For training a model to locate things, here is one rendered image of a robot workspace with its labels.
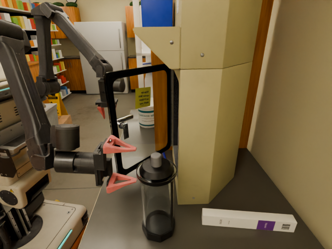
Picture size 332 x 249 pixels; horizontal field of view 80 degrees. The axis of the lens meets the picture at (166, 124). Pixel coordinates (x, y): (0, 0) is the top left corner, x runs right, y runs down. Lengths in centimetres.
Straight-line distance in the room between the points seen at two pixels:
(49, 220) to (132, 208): 111
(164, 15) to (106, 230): 70
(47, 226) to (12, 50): 131
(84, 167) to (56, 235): 117
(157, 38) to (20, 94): 39
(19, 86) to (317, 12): 89
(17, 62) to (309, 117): 89
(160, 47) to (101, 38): 509
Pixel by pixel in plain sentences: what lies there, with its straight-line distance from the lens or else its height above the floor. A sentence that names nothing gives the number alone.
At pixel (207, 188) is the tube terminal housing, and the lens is 73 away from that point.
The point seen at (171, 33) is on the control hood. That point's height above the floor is 150.
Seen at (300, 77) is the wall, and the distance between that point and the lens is 84.
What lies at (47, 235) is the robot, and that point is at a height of 28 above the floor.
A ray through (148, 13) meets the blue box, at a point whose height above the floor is 156.
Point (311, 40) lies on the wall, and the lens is 83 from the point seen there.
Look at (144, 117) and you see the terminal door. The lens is 78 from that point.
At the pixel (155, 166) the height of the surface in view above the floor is 118.
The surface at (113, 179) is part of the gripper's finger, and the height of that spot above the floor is 113.
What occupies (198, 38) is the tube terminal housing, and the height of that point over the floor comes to 148.
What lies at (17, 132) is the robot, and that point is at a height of 106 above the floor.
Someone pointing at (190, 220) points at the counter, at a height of 94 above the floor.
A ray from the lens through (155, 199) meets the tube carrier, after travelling 55.
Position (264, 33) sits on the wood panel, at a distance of 99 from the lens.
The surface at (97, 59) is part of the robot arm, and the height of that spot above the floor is 139.
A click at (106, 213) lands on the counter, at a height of 94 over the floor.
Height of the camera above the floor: 149
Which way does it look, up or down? 24 degrees down
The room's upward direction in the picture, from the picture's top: 1 degrees counter-clockwise
